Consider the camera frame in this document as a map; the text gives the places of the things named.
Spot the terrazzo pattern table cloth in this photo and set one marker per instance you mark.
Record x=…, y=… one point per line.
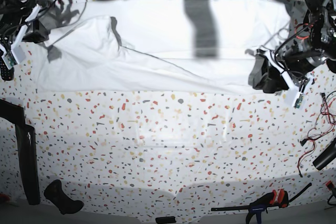
x=149, y=154

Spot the black game controller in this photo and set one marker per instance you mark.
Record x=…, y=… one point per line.
x=65, y=204

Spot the robot arm image left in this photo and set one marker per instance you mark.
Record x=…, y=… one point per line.
x=20, y=22

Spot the black TV remote control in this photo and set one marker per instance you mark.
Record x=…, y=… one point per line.
x=6, y=74

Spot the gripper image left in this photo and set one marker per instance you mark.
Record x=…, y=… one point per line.
x=29, y=31

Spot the black orange bar clamp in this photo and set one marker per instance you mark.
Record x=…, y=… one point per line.
x=257, y=207

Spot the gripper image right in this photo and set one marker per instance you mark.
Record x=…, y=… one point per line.
x=270, y=77

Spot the small orange clip right edge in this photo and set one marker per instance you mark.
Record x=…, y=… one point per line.
x=330, y=185

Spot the wrist camera board image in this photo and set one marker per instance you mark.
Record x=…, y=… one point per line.
x=294, y=98
x=9, y=60

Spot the black chair armrest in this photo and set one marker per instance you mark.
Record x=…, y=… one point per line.
x=26, y=144

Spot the white T-shirt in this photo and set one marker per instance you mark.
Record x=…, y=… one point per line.
x=157, y=45

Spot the wrist camera board image left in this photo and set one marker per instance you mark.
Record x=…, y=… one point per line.
x=9, y=60

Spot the wrist camera board image right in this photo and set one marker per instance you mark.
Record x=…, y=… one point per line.
x=294, y=98

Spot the black cylinder flashlight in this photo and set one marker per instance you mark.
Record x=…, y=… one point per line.
x=326, y=157

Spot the small black rectangular device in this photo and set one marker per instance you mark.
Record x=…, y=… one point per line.
x=165, y=220

